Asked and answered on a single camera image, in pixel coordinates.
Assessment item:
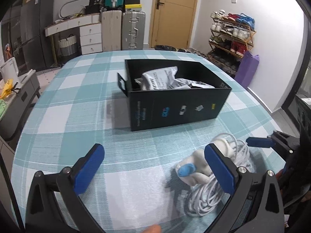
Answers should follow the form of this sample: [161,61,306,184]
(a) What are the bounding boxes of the yellow plastic bag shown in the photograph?
[0,79,14,99]

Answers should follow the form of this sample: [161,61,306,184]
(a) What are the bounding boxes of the silver aluminium suitcase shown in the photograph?
[121,11,145,50]

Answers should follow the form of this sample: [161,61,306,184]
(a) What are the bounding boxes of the grey low cabinet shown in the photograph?
[1,70,40,141]

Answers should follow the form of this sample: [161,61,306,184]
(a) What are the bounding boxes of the yellow wooden door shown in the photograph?
[149,0,198,48]

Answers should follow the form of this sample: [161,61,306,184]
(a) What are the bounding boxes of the black cardboard box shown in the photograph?
[118,59,232,131]

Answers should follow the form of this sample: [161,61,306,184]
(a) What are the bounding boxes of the white drawer desk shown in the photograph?
[45,13,103,66]

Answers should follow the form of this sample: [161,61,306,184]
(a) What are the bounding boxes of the white charging cable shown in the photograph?
[185,132,251,217]

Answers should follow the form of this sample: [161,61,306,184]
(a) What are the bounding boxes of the printed white plastic bag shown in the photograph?
[135,66,214,90]

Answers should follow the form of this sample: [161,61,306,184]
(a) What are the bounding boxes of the wooden shoe rack with shoes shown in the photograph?
[207,10,256,78]

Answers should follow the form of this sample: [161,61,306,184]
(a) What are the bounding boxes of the beige suitcase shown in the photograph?
[101,10,122,52]

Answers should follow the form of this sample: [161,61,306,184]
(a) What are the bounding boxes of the black bag on desk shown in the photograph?
[85,0,101,15]

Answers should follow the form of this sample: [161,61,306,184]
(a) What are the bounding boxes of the black doormat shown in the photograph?
[154,45,191,53]

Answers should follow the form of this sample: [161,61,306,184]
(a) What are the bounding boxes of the purple bag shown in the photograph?
[235,50,260,89]

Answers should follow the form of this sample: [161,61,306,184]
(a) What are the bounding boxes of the dark grey refrigerator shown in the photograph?
[1,0,54,75]

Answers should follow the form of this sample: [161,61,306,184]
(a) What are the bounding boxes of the person's left hand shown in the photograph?
[142,225,162,233]

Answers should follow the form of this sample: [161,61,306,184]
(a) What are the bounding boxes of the woven laundry basket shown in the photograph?
[58,34,79,63]

